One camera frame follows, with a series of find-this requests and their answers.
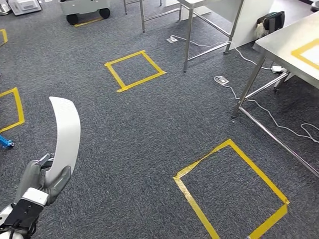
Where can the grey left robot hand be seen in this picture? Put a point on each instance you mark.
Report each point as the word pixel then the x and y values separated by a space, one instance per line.
pixel 32 178

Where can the white curved plastic part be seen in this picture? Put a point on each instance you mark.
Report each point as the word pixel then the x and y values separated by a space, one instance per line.
pixel 67 132

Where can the steel workbench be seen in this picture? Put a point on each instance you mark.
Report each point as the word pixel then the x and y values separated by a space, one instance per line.
pixel 279 49

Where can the yellow floor tape strip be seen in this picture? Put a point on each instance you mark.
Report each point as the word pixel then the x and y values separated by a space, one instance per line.
pixel 87 22
pixel 4 34

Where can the white machine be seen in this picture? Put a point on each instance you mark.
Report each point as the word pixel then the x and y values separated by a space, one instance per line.
pixel 25 6

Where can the yellow floor tape square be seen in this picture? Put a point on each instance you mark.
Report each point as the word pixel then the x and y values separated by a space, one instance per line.
pixel 259 172
pixel 127 56

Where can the grey device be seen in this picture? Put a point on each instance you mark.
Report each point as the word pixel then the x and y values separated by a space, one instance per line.
pixel 4 6

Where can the white wheeled cart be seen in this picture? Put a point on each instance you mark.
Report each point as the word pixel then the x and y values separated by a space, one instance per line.
pixel 85 6

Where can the floor socket box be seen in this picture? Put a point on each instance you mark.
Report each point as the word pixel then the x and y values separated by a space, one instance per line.
pixel 171 40
pixel 221 80

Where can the steel table with white panel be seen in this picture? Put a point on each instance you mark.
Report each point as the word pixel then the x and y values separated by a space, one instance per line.
pixel 249 19

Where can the white power adapter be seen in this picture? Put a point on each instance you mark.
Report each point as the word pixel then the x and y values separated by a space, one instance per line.
pixel 277 69

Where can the black bag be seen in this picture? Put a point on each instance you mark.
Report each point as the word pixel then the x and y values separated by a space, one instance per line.
pixel 271 23

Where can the small yellow tape rectangle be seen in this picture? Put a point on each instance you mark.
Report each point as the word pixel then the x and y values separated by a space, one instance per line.
pixel 295 52

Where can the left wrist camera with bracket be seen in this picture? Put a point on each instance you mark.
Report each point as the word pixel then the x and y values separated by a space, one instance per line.
pixel 25 211

